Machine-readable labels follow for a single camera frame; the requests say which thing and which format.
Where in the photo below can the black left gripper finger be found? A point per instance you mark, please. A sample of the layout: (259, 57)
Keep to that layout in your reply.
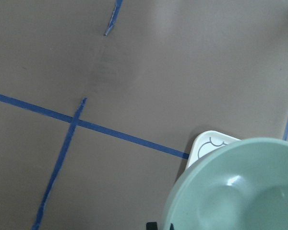
(151, 226)

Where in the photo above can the light green bowl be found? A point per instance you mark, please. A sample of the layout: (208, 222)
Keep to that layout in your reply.
(241, 186)

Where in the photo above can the white plastic tray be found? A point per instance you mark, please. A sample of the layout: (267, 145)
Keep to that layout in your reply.
(207, 142)

